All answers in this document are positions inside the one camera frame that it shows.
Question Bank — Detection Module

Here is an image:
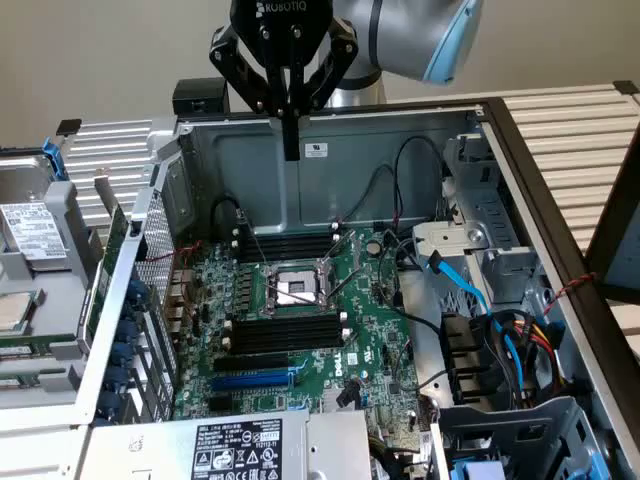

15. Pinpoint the metal CPU socket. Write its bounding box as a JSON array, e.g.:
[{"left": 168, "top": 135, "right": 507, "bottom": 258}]
[{"left": 259, "top": 257, "right": 336, "bottom": 319}]

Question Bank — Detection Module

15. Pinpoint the blue-grey metal disk bay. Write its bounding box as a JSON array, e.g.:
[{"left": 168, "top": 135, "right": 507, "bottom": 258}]
[{"left": 430, "top": 395, "right": 619, "bottom": 480}]

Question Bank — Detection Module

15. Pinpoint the silver hard disk white label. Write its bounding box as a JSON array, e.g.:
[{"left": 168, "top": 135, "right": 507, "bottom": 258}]
[{"left": 0, "top": 154, "right": 71, "bottom": 274}]

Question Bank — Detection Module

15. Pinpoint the black plastic bracket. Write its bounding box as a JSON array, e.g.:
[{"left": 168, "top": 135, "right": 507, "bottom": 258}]
[{"left": 439, "top": 312, "right": 504, "bottom": 406}]

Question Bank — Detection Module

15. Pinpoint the black wire plug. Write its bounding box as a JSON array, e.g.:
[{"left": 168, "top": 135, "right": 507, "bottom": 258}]
[{"left": 337, "top": 379, "right": 362, "bottom": 409}]

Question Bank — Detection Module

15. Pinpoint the long black expansion slot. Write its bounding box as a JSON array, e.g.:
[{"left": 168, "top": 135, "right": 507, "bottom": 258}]
[{"left": 213, "top": 351, "right": 290, "bottom": 375}]

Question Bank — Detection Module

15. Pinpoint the silver CPU chip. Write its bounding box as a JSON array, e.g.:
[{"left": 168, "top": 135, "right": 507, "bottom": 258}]
[{"left": 0, "top": 292, "right": 40, "bottom": 335}]

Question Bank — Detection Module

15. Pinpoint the blue plastic piece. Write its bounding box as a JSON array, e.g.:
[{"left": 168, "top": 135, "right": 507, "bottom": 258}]
[{"left": 452, "top": 459, "right": 511, "bottom": 480}]

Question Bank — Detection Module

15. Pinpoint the silver labelled power supply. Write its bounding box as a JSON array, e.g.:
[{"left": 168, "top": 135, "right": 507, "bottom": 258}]
[{"left": 79, "top": 408, "right": 372, "bottom": 480}]

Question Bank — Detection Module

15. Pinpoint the red yellow black wire bundle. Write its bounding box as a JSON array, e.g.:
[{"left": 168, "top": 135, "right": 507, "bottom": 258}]
[{"left": 487, "top": 308, "right": 569, "bottom": 406}]

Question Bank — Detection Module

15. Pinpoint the red black twisted wire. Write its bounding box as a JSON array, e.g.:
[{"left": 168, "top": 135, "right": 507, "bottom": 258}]
[
  {"left": 134, "top": 239, "right": 205, "bottom": 265},
  {"left": 542, "top": 271, "right": 600, "bottom": 317}
]

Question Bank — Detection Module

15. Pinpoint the green Dell motherboard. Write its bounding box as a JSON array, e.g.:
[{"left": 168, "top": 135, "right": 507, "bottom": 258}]
[{"left": 172, "top": 227, "right": 432, "bottom": 459}]

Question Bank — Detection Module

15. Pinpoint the dark framed panel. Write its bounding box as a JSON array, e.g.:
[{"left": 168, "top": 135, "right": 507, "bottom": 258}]
[{"left": 583, "top": 94, "right": 640, "bottom": 364}]

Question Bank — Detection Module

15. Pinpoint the open grey PC case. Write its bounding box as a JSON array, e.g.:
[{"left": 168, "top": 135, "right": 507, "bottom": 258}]
[{"left": 0, "top": 97, "right": 640, "bottom": 480}]

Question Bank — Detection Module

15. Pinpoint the black box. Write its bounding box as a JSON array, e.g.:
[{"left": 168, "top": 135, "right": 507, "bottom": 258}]
[{"left": 172, "top": 78, "right": 230, "bottom": 115}]

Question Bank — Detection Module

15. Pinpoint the thick black board wire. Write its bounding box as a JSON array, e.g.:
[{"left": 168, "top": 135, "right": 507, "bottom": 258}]
[{"left": 377, "top": 238, "right": 446, "bottom": 334}]

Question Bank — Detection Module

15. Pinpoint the long blue expansion slot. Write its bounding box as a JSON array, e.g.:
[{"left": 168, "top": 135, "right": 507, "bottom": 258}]
[{"left": 209, "top": 370, "right": 295, "bottom": 393}]

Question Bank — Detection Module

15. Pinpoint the silver chipset heatsink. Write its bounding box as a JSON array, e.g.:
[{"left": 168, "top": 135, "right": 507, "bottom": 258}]
[{"left": 322, "top": 388, "right": 369, "bottom": 414}]

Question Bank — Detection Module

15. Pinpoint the grey metal disk bay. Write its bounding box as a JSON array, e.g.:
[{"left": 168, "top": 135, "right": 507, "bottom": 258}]
[{"left": 412, "top": 133, "right": 549, "bottom": 311}]

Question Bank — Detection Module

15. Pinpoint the blue plastic disk rail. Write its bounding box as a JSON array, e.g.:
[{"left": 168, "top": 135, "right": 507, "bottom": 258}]
[{"left": 41, "top": 138, "right": 70, "bottom": 185}]

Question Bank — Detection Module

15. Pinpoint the RAM slot with white latches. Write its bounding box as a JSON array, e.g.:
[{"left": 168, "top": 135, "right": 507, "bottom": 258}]
[
  {"left": 221, "top": 325, "right": 351, "bottom": 356},
  {"left": 222, "top": 310, "right": 350, "bottom": 340},
  {"left": 230, "top": 233, "right": 341, "bottom": 255},
  {"left": 230, "top": 223, "right": 341, "bottom": 242}
]

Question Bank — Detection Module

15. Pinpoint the thin metal locking lever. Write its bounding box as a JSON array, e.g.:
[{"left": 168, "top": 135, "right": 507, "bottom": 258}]
[
  {"left": 263, "top": 282, "right": 321, "bottom": 306},
  {"left": 239, "top": 212, "right": 275, "bottom": 270}
]

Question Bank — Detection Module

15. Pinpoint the thick black arched wire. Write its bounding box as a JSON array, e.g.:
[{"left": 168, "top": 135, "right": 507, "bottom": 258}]
[{"left": 211, "top": 196, "right": 242, "bottom": 236}]

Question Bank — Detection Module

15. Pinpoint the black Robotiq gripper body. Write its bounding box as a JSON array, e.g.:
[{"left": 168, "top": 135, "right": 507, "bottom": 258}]
[{"left": 229, "top": 0, "right": 335, "bottom": 70}]

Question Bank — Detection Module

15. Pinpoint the grey parts rack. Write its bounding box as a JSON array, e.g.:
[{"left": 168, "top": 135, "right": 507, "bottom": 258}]
[{"left": 0, "top": 149, "right": 104, "bottom": 401}]

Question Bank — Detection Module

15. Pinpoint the thin black looped wire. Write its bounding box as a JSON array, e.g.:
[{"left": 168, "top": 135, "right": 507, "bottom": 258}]
[
  {"left": 343, "top": 164, "right": 401, "bottom": 224},
  {"left": 392, "top": 135, "right": 447, "bottom": 226}
]

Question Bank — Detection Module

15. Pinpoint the blue SATA wire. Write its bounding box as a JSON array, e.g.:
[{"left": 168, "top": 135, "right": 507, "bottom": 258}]
[{"left": 423, "top": 251, "right": 526, "bottom": 401}]

